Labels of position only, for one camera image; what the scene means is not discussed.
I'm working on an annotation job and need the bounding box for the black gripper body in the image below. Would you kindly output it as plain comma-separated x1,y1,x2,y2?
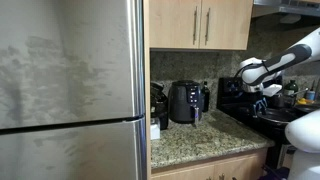
248,89,273,106

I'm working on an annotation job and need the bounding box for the black air fryer chrome handle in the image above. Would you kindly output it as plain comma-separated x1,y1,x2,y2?
167,79,204,129

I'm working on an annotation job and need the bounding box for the black frying pan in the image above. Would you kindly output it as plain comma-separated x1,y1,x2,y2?
255,107,298,127

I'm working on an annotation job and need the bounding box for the black kitchen stove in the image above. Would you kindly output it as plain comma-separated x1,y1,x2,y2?
216,76,320,170

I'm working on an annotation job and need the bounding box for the green bottle black cap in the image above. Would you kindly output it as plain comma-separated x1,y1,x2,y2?
283,79,300,98

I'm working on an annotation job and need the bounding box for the yellow small object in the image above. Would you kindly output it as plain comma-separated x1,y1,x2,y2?
296,97,310,106

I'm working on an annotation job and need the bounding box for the dark shallow pan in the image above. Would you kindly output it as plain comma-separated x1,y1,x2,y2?
293,102,320,115

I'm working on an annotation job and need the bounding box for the blue cylindrical container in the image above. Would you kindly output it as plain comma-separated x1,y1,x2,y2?
305,89,317,102

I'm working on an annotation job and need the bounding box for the dark glass bottle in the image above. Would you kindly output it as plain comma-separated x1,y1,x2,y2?
201,80,211,114

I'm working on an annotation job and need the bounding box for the wooden base cabinet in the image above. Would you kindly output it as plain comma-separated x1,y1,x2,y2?
150,147,270,180

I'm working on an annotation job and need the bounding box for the steel range hood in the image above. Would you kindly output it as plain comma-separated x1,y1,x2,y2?
251,0,320,19

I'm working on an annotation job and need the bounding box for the black red protein powder bag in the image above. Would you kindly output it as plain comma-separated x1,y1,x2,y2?
150,81,170,131

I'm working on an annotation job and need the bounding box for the small white box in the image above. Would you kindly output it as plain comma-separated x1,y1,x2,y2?
150,117,162,141

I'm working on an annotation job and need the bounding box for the tall wooden side panel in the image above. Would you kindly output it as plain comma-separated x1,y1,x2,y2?
142,0,153,180

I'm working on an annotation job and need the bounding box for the stainless steel freezer drawer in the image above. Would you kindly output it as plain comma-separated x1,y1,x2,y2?
0,116,148,180

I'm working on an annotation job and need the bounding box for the stainless steel refrigerator door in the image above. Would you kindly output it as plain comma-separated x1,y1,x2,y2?
0,0,146,131

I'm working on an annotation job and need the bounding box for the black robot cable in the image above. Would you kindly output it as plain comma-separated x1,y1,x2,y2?
234,61,265,80

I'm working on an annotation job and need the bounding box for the wide wooden wall cabinet door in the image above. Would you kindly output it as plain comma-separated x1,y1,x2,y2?
199,0,254,51

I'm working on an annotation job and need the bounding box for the metal cabinet bar handle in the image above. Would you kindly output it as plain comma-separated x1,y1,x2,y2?
204,7,212,46
192,5,199,46

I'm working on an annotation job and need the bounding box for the narrow wooden wall cabinet door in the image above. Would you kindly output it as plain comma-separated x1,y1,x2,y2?
149,0,202,50

